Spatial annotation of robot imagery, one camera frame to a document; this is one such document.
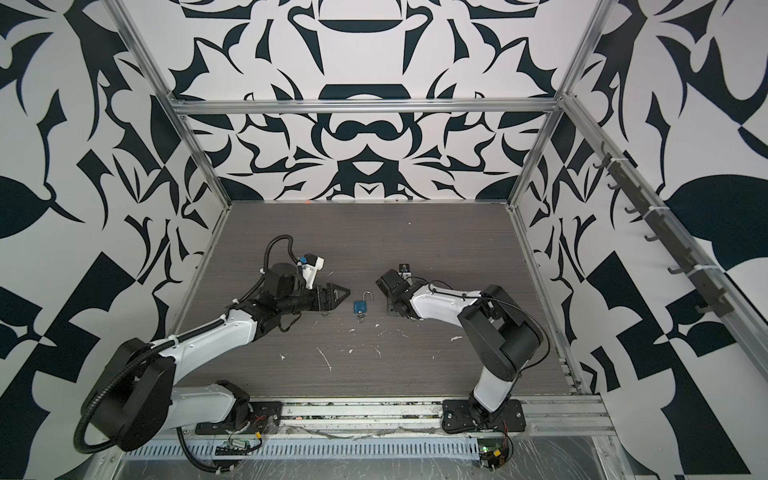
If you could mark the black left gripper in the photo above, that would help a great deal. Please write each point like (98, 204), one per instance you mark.
(318, 300)

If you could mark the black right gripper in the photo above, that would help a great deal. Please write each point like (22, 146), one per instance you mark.
(391, 304)

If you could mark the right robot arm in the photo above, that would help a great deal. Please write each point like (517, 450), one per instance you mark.
(503, 335)

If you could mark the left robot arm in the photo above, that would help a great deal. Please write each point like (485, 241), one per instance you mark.
(138, 394)

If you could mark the blue padlock middle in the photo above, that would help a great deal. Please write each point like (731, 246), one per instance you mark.
(360, 307)

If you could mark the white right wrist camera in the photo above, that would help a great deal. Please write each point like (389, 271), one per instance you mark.
(404, 271)

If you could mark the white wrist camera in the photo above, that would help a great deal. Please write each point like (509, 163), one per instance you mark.
(404, 271)
(308, 266)

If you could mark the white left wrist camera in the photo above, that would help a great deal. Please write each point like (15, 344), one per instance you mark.
(308, 266)

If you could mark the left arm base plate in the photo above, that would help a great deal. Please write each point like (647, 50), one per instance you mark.
(257, 417)

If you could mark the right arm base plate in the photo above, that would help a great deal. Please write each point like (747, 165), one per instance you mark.
(465, 416)

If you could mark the white cable duct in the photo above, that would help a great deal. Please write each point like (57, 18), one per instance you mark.
(459, 448)

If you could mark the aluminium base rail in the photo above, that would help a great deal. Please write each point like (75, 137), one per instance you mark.
(577, 415)

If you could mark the wall hook rail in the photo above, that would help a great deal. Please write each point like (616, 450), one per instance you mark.
(690, 260)

